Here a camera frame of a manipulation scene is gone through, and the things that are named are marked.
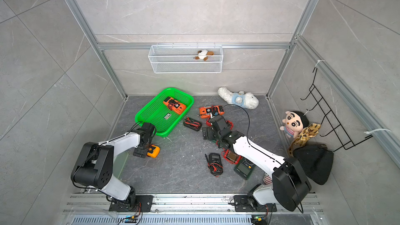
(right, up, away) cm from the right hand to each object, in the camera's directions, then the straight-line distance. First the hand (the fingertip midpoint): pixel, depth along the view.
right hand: (211, 128), depth 85 cm
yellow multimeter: (-34, -13, +2) cm, 36 cm away
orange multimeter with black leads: (-25, +14, +22) cm, 36 cm away
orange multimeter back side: (-2, +9, +20) cm, 22 cm away
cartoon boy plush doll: (+44, +4, -4) cm, 45 cm away
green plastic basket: (-32, +9, +25) cm, 42 cm away
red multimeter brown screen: (+11, -16, 0) cm, 19 cm away
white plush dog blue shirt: (+25, +17, +21) cm, 37 cm away
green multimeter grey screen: (+18, -21, -3) cm, 28 cm away
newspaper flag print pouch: (+28, -25, -7) cm, 39 cm away
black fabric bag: (+45, -12, -18) cm, 50 cm away
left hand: (-39, -10, +9) cm, 41 cm away
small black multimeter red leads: (+1, -18, -4) cm, 19 cm away
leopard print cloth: (+46, -2, -10) cm, 47 cm away
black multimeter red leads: (-11, +1, +15) cm, 18 cm away
